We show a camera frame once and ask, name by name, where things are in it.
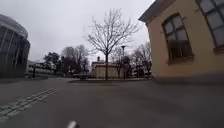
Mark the bare tree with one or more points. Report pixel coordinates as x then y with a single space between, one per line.
106 66

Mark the lamp pole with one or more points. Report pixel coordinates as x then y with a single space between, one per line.
123 63

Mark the yellow building with chimney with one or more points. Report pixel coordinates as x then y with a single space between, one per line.
100 70

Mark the group of bare trees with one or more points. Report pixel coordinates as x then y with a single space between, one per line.
143 56

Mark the grey asphalt road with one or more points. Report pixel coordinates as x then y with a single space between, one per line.
116 103

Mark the group of dark trees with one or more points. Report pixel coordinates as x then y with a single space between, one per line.
70 60

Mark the white banded low building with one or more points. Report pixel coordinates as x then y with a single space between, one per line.
41 68

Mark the robot's own part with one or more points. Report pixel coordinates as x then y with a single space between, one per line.
71 125

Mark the yellow building with arched windows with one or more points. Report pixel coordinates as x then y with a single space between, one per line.
200 63

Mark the grey cobblestone strip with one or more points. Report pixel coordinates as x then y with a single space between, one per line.
23 103

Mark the round glass building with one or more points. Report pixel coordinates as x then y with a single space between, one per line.
13 50

